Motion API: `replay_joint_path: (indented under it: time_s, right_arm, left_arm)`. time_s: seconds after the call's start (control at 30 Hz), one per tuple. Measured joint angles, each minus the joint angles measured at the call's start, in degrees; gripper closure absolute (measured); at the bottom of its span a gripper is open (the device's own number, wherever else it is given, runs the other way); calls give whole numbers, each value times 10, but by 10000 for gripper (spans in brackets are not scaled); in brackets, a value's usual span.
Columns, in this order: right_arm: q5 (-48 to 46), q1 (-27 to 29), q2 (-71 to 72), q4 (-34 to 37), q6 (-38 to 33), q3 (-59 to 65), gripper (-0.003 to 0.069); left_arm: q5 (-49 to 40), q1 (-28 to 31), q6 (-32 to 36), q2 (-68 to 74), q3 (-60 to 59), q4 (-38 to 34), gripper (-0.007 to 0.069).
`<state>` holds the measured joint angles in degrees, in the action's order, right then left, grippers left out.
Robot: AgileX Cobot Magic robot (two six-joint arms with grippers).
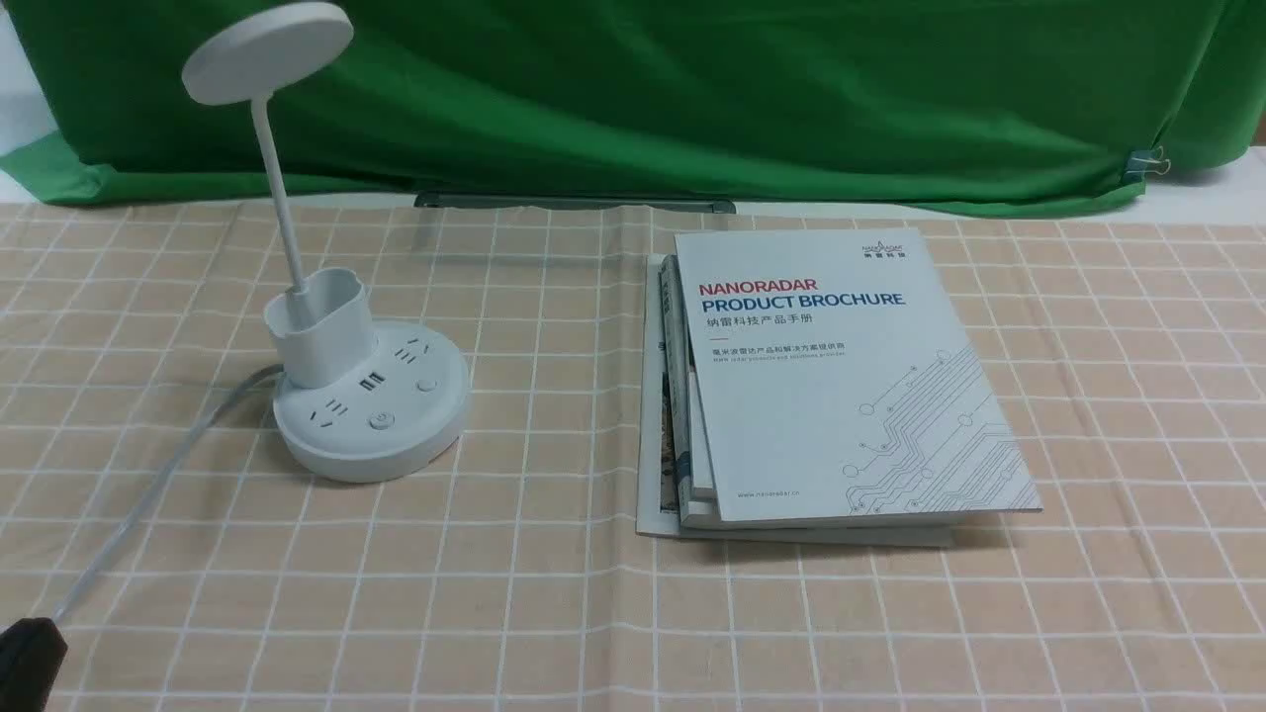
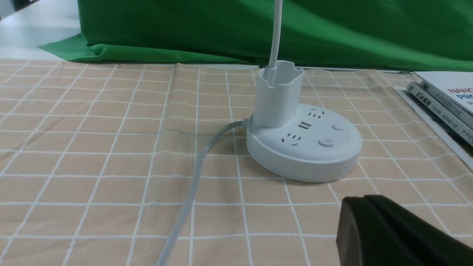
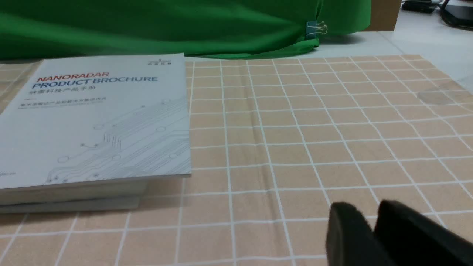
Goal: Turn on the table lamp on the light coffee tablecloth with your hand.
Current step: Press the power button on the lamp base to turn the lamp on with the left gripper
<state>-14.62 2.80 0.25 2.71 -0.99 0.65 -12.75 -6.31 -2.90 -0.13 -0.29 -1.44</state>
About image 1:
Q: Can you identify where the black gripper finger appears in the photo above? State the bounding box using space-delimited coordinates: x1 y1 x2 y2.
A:
1 618 68 712

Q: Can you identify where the white desk lamp with sockets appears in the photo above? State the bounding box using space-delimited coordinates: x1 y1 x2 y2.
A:
181 1 470 484

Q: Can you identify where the bottom booklet in stack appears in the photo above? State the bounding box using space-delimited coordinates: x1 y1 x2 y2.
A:
636 255 953 547

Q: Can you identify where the white Nanoradar product brochure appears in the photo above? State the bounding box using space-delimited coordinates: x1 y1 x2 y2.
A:
675 228 1043 524

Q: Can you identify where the green backdrop cloth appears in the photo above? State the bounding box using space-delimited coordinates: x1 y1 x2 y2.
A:
0 0 1266 219

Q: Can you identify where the checkered beige tablecloth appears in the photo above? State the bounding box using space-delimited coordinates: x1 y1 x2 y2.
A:
46 207 1265 711

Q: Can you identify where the metal binder clip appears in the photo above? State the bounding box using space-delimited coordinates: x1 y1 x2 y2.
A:
1122 144 1172 184

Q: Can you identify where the grey lamp power cable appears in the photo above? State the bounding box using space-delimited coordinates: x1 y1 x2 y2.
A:
51 364 286 625

